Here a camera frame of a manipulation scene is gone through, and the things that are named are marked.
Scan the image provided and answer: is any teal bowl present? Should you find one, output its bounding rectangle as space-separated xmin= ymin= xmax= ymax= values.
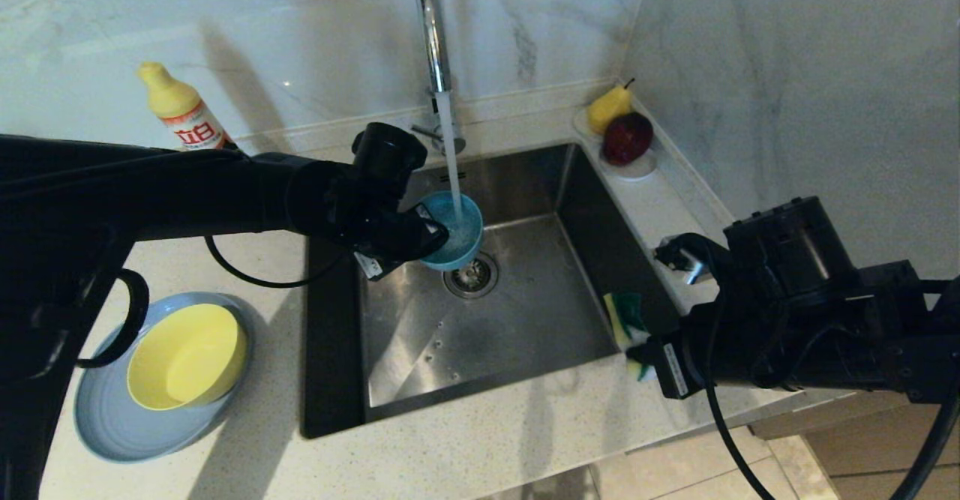
xmin=415 ymin=190 xmax=485 ymax=272

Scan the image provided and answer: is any green and yellow sponge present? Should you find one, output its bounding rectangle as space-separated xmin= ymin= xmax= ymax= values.
xmin=603 ymin=292 xmax=655 ymax=383

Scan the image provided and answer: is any yellow dish soap bottle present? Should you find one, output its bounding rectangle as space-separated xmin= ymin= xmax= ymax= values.
xmin=137 ymin=61 xmax=239 ymax=153

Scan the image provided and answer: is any metal sink drain strainer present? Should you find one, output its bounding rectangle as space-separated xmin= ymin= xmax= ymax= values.
xmin=443 ymin=254 xmax=500 ymax=301

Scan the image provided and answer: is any stainless steel sink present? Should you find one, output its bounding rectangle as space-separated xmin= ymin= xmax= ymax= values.
xmin=301 ymin=144 xmax=689 ymax=439

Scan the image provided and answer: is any running water stream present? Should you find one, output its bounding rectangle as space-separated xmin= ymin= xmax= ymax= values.
xmin=435 ymin=91 xmax=464 ymax=220

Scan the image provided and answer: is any light wood cabinet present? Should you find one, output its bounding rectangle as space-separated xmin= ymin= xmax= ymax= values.
xmin=748 ymin=391 xmax=960 ymax=500

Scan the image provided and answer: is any chrome kitchen faucet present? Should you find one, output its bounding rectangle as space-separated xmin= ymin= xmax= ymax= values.
xmin=411 ymin=0 xmax=467 ymax=158

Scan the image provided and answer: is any yellow pear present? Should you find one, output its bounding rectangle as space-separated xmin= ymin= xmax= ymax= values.
xmin=586 ymin=77 xmax=635 ymax=136

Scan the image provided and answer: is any dark red apple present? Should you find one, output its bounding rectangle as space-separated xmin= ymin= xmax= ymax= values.
xmin=601 ymin=112 xmax=653 ymax=167

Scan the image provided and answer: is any yellow bowl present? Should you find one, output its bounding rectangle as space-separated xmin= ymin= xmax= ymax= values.
xmin=126 ymin=303 xmax=248 ymax=411

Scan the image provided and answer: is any grey-blue plate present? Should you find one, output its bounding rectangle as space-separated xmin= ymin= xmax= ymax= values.
xmin=73 ymin=292 xmax=254 ymax=463

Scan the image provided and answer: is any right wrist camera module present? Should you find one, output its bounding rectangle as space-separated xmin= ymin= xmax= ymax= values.
xmin=652 ymin=234 xmax=717 ymax=285

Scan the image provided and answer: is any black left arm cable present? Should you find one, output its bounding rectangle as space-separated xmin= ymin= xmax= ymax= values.
xmin=204 ymin=234 xmax=353 ymax=291

